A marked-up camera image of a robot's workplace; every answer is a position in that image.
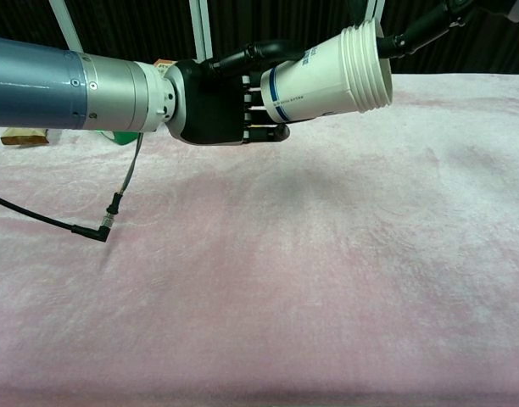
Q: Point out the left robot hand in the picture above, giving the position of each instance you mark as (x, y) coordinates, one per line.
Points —
(213, 106)

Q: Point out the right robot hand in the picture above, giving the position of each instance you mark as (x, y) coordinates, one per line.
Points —
(429, 29)

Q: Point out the white paper cup stack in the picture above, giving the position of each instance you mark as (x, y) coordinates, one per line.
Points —
(314, 80)

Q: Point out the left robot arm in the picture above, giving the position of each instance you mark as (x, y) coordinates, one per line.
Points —
(51, 85)

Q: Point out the blue orange biscuit box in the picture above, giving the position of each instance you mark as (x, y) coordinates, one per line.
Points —
(163, 63)

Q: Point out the green tub yellow lid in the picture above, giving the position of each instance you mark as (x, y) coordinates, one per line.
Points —
(124, 138)

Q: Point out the black curtain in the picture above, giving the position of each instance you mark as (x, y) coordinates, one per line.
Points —
(128, 29)

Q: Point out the pink velvet tablecloth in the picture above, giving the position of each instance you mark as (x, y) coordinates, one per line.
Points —
(285, 275)

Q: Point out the brown snack bar package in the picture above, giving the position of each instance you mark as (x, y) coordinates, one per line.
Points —
(24, 139)

